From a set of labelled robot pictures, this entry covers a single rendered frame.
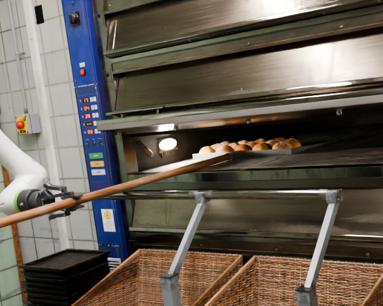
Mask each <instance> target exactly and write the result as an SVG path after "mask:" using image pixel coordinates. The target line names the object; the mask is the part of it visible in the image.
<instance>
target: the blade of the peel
mask: <svg viewBox="0 0 383 306"><path fill-rule="evenodd" d="M325 143H329V142H319V143H301V147H297V148H287V149H268V150H257V151H241V153H242V157H259V156H272V155H292V154H295V153H298V152H302V151H305V150H307V149H311V148H314V147H316V146H320V145H323V144H325ZM225 153H228V152H217V153H206V154H193V159H194V160H202V159H210V158H213V157H217V156H220V155H224V154H225Z"/></svg>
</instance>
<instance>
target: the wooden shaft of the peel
mask: <svg viewBox="0 0 383 306"><path fill-rule="evenodd" d="M227 160H230V154H224V155H220V156H217V157H213V158H210V159H206V160H203V161H199V162H196V163H192V164H189V165H185V166H181V167H178V168H174V169H171V170H168V171H164V172H160V173H157V174H153V175H149V176H147V177H143V178H139V179H136V180H132V181H129V182H125V183H121V184H119V185H115V186H111V187H108V188H104V189H100V190H98V191H94V192H90V193H87V194H83V196H82V197H78V198H69V199H66V200H62V201H59V202H55V203H51V204H48V205H44V206H40V207H37V208H34V209H30V210H27V211H23V212H19V213H16V214H12V215H9V216H5V217H1V218H0V228H3V227H6V226H9V225H13V224H16V223H19V222H23V221H26V220H30V219H33V218H36V217H39V216H43V215H46V214H50V213H54V212H56V211H60V210H62V209H66V208H70V207H73V206H77V205H80V204H83V203H86V202H90V201H93V200H97V199H100V198H103V197H107V196H111V195H113V194H117V193H120V192H123V191H127V190H130V189H133V188H137V187H140V186H143V185H147V184H150V183H154V182H158V181H160V180H164V179H167V178H170V177H174V176H177V175H180V174H184V173H186V172H190V171H194V170H197V169H201V168H204V167H207V166H210V165H214V164H217V163H221V162H224V161H227Z"/></svg>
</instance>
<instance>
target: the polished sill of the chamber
mask: <svg viewBox="0 0 383 306"><path fill-rule="evenodd" d="M157 173H160V172H137V173H134V174H130V175H128V181H132V180H136V179H140V178H143V177H147V176H149V175H153V174H157ZM359 178H383V163H373V164H356V165H325V166H295V167H278V168H247V169H216V170H200V171H190V172H186V173H184V174H180V175H177V176H174V177H170V178H166V179H164V180H160V181H158V182H154V183H182V182H232V181H259V180H309V179H359Z"/></svg>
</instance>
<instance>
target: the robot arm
mask: <svg viewBox="0 0 383 306"><path fill-rule="evenodd" d="M0 164H1V165H3V167H5V168H6V170H8V171H9V172H10V173H11V174H12V175H13V176H14V178H15V179H14V181H12V182H11V184H9V185H8V187H6V189H5V190H3V191H2V192H1V193H0V210H1V211H2V212H3V213H4V214H5V215H8V216H9V215H12V214H16V213H20V212H23V211H27V210H30V209H34V208H37V207H40V206H44V205H48V204H51V203H55V198H57V197H61V196H63V198H78V197H82V196H83V194H74V192H73V191H67V187H66V186H59V185H52V184H51V183H47V178H48V176H47V171H46V170H45V168H44V167H43V166H41V165H40V164H39V163H37V162H36V161H35V160H34V159H32V158H31V157H29V156H28V155H27V154H26V153H25V152H24V151H23V150H22V149H20V148H19V147H18V146H17V145H16V144H15V143H14V142H13V141H12V140H11V139H9V138H8V136H6V134H5V133H4V132H3V131H2V130H1V129H0ZM43 187H44V190H43V191H41V189H42V188H43ZM49 190H56V191H61V192H62V193H59V194H54V195H53V194H52V193H51V192H50V191H49ZM84 207H85V205H77V206H73V207H70V208H66V209H62V210H61V211H64V212H63V213H57V214H55V213H50V214H48V215H49V217H48V219H49V220H52V219H56V218H57V217H66V216H69V215H70V214H71V213H70V211H76V210H77V209H80V208H84Z"/></svg>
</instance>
